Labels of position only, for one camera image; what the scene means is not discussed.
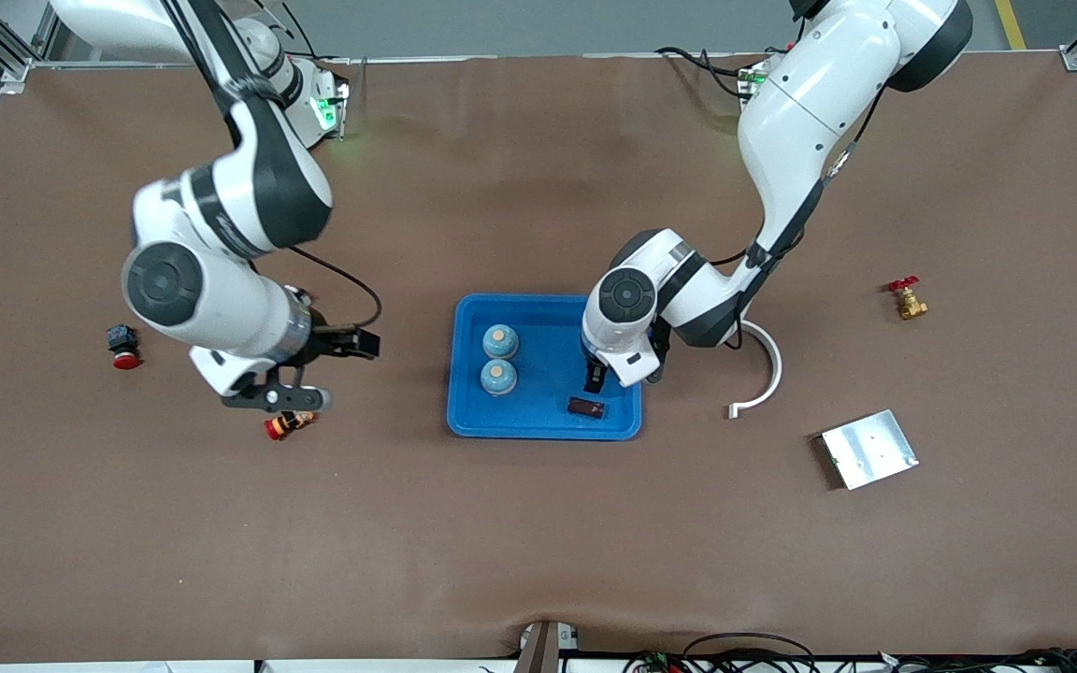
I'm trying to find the black cable bundle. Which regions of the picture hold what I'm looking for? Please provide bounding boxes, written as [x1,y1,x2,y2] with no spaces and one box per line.
[875,647,1077,673]

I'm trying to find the brass valve red handle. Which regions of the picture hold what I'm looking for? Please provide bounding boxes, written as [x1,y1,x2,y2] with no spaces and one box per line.
[886,276,929,322]

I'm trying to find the silver metal plate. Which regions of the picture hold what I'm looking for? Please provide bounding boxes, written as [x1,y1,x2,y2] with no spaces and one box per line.
[819,408,920,491]

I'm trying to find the metal mount bracket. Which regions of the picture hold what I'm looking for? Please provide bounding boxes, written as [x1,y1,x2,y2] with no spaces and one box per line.
[512,620,583,673]

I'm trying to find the red mushroom push button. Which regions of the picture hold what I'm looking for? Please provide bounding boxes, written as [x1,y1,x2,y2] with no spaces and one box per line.
[107,323,143,371]

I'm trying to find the brown table cover sheet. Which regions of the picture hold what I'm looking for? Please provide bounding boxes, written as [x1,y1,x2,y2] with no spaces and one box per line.
[0,51,1077,665]

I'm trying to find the orange emergency stop button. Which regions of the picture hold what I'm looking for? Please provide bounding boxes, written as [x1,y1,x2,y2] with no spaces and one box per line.
[264,408,318,442]

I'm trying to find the blue plastic tray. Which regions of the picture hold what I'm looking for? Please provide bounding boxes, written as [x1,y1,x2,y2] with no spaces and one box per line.
[446,294,643,441]

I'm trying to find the white curved pipe clamp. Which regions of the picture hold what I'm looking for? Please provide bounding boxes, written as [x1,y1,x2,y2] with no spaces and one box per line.
[727,320,783,420]

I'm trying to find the black looped cable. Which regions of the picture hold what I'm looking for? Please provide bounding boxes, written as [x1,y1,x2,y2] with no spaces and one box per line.
[682,632,817,673]

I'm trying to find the black base cable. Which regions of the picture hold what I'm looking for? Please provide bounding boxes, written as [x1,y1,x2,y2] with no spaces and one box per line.
[655,45,754,99]

